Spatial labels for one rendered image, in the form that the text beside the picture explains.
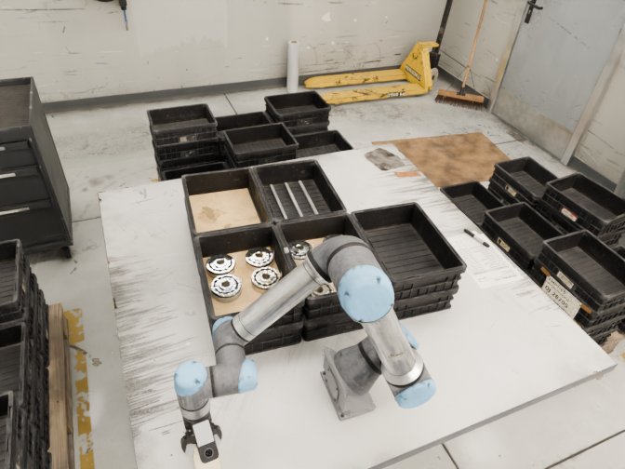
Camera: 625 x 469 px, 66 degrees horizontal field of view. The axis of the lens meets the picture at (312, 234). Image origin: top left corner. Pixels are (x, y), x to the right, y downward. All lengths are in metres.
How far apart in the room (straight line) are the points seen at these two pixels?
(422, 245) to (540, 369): 0.61
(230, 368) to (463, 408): 0.81
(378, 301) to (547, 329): 1.07
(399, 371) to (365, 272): 0.37
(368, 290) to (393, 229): 0.99
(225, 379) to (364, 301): 0.38
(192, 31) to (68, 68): 1.10
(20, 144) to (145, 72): 2.26
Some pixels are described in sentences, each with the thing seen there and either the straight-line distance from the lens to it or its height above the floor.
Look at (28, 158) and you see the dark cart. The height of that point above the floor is 0.72.
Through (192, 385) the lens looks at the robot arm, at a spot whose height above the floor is 1.09.
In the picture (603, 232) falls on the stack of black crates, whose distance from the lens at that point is 3.00.
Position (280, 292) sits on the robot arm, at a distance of 1.20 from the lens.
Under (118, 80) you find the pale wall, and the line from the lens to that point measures 4.82.
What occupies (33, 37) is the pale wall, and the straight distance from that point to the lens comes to 4.70.
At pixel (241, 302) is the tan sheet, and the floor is 0.83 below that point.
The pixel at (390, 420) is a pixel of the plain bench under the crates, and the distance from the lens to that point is 1.60.
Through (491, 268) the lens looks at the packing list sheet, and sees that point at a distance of 2.16.
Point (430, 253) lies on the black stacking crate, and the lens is 1.93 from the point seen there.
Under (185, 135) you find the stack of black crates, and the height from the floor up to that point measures 0.53.
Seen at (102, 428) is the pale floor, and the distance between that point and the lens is 2.45.
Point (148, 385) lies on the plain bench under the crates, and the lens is 1.66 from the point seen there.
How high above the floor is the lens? 2.07
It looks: 40 degrees down
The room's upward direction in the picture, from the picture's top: 5 degrees clockwise
